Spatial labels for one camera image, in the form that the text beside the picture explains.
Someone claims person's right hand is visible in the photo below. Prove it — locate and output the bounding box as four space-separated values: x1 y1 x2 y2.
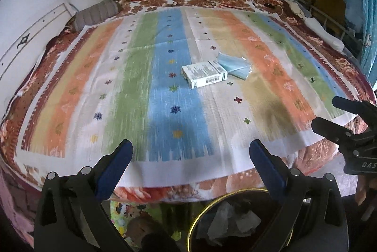
355 175 377 205

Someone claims floral red blanket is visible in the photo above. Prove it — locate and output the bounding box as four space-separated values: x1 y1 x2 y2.
1 0 375 203

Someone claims black bin with gold rim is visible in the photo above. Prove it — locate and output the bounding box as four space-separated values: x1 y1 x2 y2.
186 188 295 252

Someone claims pink cloth pile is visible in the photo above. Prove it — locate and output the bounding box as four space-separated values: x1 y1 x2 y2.
1 169 34 248

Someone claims blue patterned fabric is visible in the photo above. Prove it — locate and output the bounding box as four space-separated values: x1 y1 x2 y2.
344 0 376 85

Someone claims light blue face mask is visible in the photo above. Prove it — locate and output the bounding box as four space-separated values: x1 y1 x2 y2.
217 52 252 80

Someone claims colourful striped bed cover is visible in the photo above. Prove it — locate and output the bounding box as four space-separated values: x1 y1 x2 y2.
14 7 358 187

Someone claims white medicine box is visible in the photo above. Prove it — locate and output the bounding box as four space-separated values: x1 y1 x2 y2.
181 60 227 89

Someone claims grey striped pillow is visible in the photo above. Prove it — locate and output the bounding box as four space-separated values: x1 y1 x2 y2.
72 0 121 32

